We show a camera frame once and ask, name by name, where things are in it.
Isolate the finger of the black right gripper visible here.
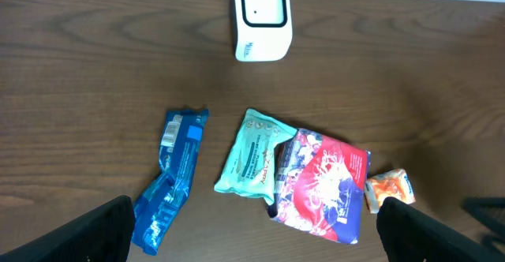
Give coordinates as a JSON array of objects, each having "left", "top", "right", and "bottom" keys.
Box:
[{"left": 462, "top": 197, "right": 504, "bottom": 250}]

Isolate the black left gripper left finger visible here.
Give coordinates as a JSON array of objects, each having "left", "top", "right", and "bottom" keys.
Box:
[{"left": 1, "top": 195, "right": 135, "bottom": 262}]

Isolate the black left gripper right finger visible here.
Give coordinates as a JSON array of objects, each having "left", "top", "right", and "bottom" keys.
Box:
[{"left": 376, "top": 197, "right": 504, "bottom": 262}]

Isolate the orange tissue pack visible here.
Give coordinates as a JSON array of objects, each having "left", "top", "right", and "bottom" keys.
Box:
[{"left": 365, "top": 169, "right": 416, "bottom": 214}]

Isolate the blue snack packet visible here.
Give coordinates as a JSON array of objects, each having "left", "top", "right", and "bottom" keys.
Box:
[{"left": 132, "top": 109, "right": 209, "bottom": 256}]

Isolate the purple pink liners pack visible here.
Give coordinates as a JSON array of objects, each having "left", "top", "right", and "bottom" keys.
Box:
[{"left": 268, "top": 129, "right": 371, "bottom": 245}]

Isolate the mint green wipes packet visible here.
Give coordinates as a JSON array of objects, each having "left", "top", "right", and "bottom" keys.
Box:
[{"left": 214, "top": 108, "right": 297, "bottom": 205}]

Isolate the white barcode scanner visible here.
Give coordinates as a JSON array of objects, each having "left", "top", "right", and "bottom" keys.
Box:
[{"left": 234, "top": 0, "right": 293, "bottom": 62}]

